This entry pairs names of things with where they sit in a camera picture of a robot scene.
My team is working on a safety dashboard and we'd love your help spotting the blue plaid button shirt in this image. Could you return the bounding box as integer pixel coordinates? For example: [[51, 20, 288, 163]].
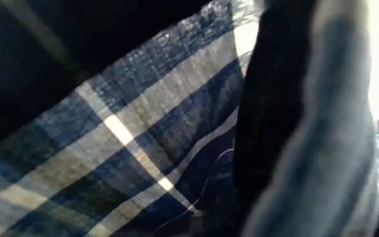
[[0, 0, 379, 237]]

